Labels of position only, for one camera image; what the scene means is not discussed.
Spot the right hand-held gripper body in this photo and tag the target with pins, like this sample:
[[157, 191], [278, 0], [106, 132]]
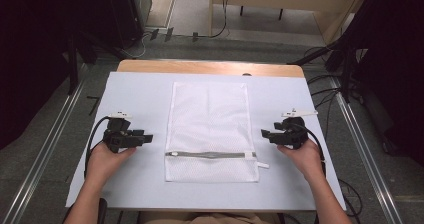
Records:
[[293, 134]]

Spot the white table cover sheet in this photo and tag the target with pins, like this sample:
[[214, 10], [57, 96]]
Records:
[[140, 100]]

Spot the person's right hand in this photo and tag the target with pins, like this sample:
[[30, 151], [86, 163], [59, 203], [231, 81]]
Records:
[[304, 160]]

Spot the person's beige trousers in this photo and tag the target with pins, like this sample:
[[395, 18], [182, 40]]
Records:
[[206, 218]]

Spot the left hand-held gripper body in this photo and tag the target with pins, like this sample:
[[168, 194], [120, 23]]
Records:
[[117, 140]]

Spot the black stand leg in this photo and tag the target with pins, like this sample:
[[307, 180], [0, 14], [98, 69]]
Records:
[[346, 70]]

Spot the wooden table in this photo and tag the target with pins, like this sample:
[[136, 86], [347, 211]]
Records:
[[186, 66]]

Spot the white mesh laundry bag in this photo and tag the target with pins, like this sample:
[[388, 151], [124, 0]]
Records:
[[210, 124]]

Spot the black curtain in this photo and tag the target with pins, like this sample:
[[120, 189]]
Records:
[[36, 50], [393, 50]]

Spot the metal floor rail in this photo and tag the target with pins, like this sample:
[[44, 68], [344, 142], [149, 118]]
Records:
[[363, 144], [43, 144]]

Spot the person's left hand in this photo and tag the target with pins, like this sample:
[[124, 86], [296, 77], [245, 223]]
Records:
[[107, 164]]

